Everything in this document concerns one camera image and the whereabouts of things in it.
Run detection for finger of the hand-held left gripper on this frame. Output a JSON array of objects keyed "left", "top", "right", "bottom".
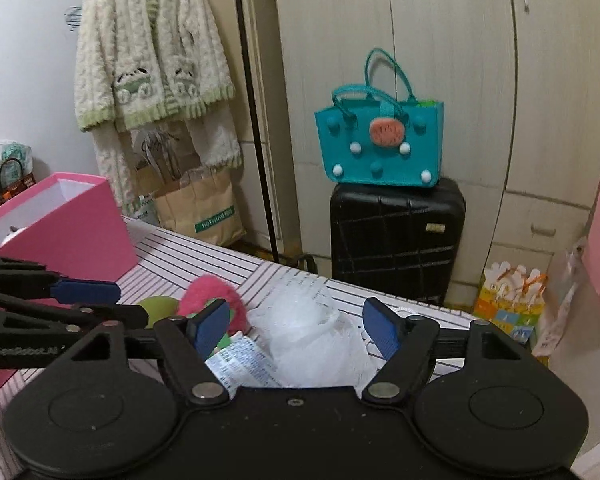
[
  {"left": 0, "top": 252, "right": 122, "bottom": 306},
  {"left": 0, "top": 292, "right": 150, "bottom": 333}
]

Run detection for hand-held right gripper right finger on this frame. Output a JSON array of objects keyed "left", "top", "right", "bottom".
[{"left": 361, "top": 297, "right": 527, "bottom": 405}]

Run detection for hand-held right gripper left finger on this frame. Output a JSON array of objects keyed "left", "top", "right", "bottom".
[{"left": 69, "top": 299, "right": 230, "bottom": 407}]

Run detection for pink storage box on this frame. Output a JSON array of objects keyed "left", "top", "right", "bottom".
[{"left": 0, "top": 172, "right": 138, "bottom": 408}]

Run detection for white plush toy brown ears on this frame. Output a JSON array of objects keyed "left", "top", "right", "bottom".
[{"left": 0, "top": 225, "right": 33, "bottom": 247}]

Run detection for pink plush strawberry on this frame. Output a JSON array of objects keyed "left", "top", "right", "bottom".
[{"left": 177, "top": 275, "right": 251, "bottom": 351}]

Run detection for green round plush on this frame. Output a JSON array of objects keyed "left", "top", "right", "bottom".
[{"left": 137, "top": 296, "right": 181, "bottom": 330}]

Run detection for white tissue pack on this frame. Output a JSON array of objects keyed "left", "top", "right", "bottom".
[{"left": 205, "top": 335, "right": 291, "bottom": 388}]

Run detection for striped bed sheet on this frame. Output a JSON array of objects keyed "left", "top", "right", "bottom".
[{"left": 0, "top": 217, "right": 478, "bottom": 461}]

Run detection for black suitcase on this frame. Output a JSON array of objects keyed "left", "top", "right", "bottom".
[{"left": 329, "top": 177, "right": 467, "bottom": 306}]

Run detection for brown paper bag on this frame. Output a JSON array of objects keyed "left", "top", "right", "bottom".
[{"left": 152, "top": 165, "right": 247, "bottom": 248}]

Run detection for colourful gift bag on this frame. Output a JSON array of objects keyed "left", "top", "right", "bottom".
[{"left": 472, "top": 260, "right": 550, "bottom": 356}]

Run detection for grey printed paper bag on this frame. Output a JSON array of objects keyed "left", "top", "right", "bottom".
[{"left": 130, "top": 127, "right": 191, "bottom": 186}]

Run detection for green patterned packet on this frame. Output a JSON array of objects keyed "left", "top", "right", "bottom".
[{"left": 0, "top": 139, "right": 33, "bottom": 176}]

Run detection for teal felt handbag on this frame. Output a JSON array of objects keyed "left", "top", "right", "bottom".
[{"left": 314, "top": 48, "right": 445, "bottom": 188}]

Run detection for white plastic bag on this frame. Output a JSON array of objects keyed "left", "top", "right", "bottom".
[{"left": 532, "top": 237, "right": 588, "bottom": 361}]

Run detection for black stand pole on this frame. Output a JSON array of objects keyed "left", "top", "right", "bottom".
[{"left": 230, "top": 0, "right": 286, "bottom": 261}]

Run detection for cream fluffy robe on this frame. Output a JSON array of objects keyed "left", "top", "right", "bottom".
[{"left": 74, "top": 0, "right": 244, "bottom": 216}]

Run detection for beige wardrobe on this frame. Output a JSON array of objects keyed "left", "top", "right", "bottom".
[{"left": 245, "top": 0, "right": 600, "bottom": 306}]

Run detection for wicker handle basket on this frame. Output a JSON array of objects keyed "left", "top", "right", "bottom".
[{"left": 0, "top": 157, "right": 36, "bottom": 196}]

